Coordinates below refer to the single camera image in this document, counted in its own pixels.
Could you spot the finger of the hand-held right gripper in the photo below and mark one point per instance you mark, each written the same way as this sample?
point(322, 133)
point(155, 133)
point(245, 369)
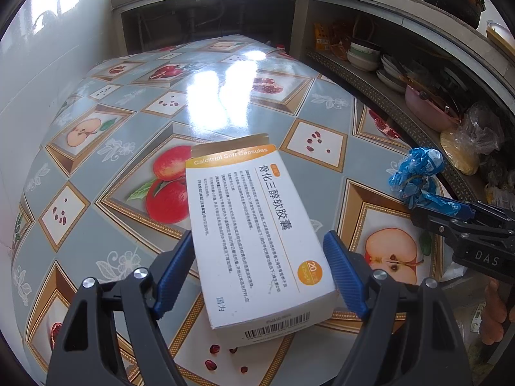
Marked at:
point(446, 208)

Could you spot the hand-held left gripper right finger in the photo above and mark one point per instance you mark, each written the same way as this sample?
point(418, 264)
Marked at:
point(346, 273)

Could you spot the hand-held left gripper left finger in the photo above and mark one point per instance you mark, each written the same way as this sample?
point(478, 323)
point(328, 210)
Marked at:
point(173, 277)

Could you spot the blue plastic wrapper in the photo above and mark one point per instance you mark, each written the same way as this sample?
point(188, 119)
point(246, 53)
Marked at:
point(418, 169)

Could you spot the white orange medicine box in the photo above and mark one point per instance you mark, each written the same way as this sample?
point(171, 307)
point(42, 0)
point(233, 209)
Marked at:
point(249, 229)

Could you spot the person's right hand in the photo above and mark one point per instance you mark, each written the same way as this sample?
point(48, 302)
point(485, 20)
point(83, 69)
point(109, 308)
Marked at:
point(495, 313)

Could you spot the crumpled plastic bags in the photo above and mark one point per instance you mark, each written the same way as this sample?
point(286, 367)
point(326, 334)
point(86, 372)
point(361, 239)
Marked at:
point(501, 193)

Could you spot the plastic bag of yellow grain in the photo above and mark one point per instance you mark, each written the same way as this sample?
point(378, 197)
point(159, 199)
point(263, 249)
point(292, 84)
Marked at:
point(458, 152)

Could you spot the pink plastic basin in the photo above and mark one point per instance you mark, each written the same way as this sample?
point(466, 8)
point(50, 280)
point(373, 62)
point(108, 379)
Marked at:
point(426, 112)

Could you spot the brown wooden utensils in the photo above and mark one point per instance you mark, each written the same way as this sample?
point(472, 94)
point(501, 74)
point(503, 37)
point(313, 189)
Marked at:
point(430, 92)

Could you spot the metal shelf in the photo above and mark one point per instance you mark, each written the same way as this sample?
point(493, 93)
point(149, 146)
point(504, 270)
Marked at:
point(386, 100)

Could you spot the stack of plates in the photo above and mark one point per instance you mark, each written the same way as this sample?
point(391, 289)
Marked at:
point(392, 78)

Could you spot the stack of white bowls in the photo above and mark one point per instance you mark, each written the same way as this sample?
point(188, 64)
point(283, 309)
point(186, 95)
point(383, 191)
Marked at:
point(362, 58)

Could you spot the wooden cutting board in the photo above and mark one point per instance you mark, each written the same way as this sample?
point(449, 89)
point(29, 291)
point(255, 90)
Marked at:
point(501, 36)

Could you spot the fruit print tablecloth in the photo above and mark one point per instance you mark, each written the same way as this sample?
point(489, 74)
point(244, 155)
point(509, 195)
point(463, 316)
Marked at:
point(241, 88)

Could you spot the orange snack packets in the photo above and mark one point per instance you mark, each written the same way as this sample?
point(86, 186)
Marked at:
point(322, 36)

